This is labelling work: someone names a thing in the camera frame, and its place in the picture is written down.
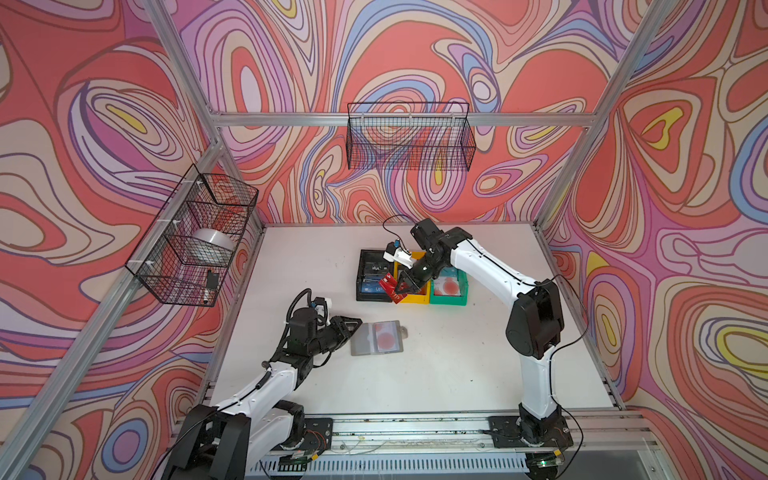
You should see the red credit card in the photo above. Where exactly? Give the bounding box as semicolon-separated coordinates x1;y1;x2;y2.
379;273;409;304

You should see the aluminium front rail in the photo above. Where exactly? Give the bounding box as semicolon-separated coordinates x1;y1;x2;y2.
243;410;675;479

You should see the black wire basket left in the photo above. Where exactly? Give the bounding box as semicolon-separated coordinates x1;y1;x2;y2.
125;165;259;307

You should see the grey card holder wallet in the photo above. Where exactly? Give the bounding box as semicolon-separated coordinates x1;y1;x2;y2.
350;320;408;357

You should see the black plastic bin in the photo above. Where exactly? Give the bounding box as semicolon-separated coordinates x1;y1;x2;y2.
355;249;394;303

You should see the white tape roll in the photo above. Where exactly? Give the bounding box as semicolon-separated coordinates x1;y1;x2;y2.
193;228;235;251

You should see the pink round-print card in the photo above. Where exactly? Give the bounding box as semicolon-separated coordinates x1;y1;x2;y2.
373;321;403;354

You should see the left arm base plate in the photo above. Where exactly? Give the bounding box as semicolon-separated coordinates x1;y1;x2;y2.
278;417;334;453

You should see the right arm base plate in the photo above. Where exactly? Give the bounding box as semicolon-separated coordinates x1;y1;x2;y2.
485;410;574;450

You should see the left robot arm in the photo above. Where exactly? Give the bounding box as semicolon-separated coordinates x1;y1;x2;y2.
151;288;363;479

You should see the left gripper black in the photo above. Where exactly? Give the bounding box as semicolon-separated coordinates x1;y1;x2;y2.
304;317;361;359

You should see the black wire basket back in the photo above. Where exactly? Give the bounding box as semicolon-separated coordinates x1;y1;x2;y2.
346;100;476;172

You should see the black wire basket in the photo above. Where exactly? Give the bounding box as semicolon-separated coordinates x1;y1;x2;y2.
125;165;259;307
346;100;476;172

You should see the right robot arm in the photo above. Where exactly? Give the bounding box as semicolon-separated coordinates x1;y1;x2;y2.
381;219;565;446

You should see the yellow plastic bin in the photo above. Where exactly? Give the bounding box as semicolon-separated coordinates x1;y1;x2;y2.
394;251;432;305

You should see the green plastic bin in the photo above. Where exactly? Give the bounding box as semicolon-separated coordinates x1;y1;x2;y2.
429;267;469;307

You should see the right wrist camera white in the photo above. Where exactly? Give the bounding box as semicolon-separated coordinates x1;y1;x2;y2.
383;240;416;269

